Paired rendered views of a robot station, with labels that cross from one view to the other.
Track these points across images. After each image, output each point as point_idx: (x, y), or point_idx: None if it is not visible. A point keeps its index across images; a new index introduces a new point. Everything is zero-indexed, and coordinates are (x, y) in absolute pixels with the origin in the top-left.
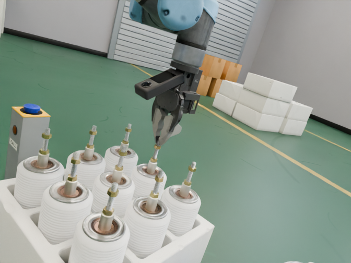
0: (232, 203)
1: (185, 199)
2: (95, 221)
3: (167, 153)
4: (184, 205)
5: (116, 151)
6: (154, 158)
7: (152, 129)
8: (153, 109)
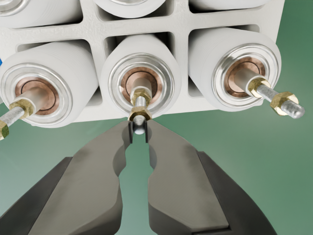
0: (145, 210)
1: (16, 86)
2: None
3: (268, 213)
4: (1, 70)
5: (252, 61)
6: (137, 98)
7: (181, 136)
8: (238, 201)
